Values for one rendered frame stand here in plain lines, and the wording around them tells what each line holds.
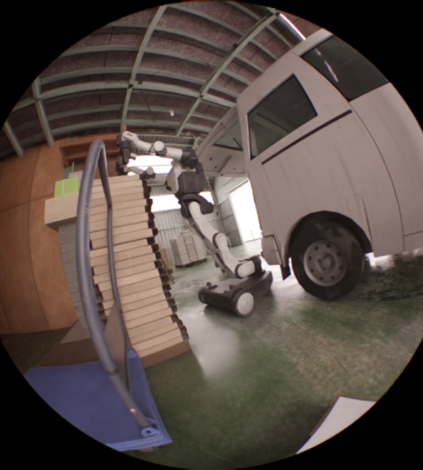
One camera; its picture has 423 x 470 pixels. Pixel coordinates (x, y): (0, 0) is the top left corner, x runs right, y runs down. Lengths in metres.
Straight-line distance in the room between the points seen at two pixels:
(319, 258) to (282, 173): 0.61
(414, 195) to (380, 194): 0.22
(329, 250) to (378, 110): 0.89
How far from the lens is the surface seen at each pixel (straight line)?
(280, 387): 0.70
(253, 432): 0.62
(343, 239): 1.00
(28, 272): 2.65
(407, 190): 0.99
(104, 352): 0.30
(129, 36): 2.37
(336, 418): 0.52
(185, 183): 1.28
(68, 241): 1.46
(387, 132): 1.03
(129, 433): 0.52
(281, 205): 1.10
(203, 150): 2.12
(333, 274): 1.10
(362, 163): 0.96
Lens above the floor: 0.59
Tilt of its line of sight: 3 degrees up
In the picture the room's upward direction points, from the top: 15 degrees counter-clockwise
